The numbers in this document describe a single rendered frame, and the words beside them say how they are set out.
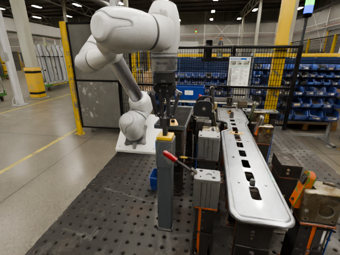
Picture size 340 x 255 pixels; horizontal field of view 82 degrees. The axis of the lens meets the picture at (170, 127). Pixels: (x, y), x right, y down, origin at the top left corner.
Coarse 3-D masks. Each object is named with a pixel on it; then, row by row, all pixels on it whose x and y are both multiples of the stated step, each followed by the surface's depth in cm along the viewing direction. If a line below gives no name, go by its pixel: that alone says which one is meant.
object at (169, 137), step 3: (159, 132) 80; (159, 135) 77; (168, 135) 77; (171, 135) 77; (156, 138) 75; (159, 138) 75; (162, 138) 75; (165, 138) 74; (168, 138) 74; (171, 138) 74
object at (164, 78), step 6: (174, 72) 68; (156, 78) 67; (162, 78) 66; (168, 78) 67; (174, 78) 68; (156, 84) 70; (162, 84) 70; (168, 84) 69; (174, 84) 69; (156, 90) 71; (162, 90) 70; (174, 90) 70; (162, 96) 71
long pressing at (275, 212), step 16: (224, 112) 166; (240, 112) 166; (240, 128) 130; (224, 144) 105; (256, 144) 106; (224, 160) 89; (240, 160) 89; (256, 160) 89; (240, 176) 77; (256, 176) 77; (272, 176) 78; (240, 192) 68; (272, 192) 68; (240, 208) 61; (256, 208) 61; (272, 208) 61; (288, 208) 61; (272, 224) 56; (288, 224) 55
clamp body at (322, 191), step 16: (304, 192) 61; (320, 192) 59; (336, 192) 59; (304, 208) 61; (320, 208) 60; (336, 208) 59; (304, 224) 63; (320, 224) 62; (336, 224) 61; (288, 240) 70; (304, 240) 65; (320, 240) 66
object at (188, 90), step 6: (180, 84) 216; (186, 84) 214; (192, 84) 213; (180, 90) 202; (186, 90) 201; (192, 90) 199; (198, 90) 198; (186, 96) 203; (192, 96) 202; (198, 96) 200
